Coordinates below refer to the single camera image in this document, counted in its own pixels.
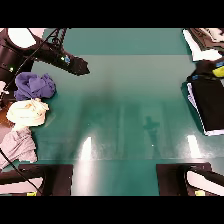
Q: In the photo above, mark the dark patterned garment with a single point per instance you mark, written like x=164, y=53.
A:
x=205, y=37

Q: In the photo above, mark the purple garment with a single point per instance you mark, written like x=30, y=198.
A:
x=33, y=86

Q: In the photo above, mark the pale pink garment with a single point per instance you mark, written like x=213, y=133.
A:
x=18, y=146

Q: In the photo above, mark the cream garment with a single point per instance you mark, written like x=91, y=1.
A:
x=26, y=112

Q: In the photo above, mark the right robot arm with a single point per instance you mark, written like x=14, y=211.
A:
x=170, y=180

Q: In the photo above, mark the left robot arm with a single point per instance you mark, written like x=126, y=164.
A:
x=20, y=55

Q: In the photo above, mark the black T-shirt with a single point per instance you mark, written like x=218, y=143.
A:
x=211, y=103

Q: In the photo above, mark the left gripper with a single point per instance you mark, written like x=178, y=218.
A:
x=77, y=66

